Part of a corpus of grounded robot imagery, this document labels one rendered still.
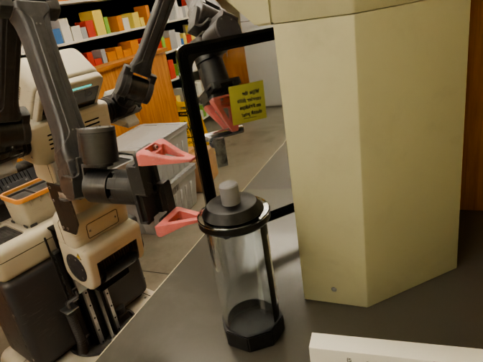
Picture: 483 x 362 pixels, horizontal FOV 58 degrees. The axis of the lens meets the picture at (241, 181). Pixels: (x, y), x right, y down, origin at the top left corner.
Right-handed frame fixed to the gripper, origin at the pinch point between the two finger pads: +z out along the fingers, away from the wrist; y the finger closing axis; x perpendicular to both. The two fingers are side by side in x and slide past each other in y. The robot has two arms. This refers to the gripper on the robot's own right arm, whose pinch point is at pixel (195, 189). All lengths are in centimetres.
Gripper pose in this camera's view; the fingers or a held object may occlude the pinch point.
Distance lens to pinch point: 65.6
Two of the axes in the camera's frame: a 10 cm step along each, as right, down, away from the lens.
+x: 3.8, -4.1, 8.3
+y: -1.5, -9.1, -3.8
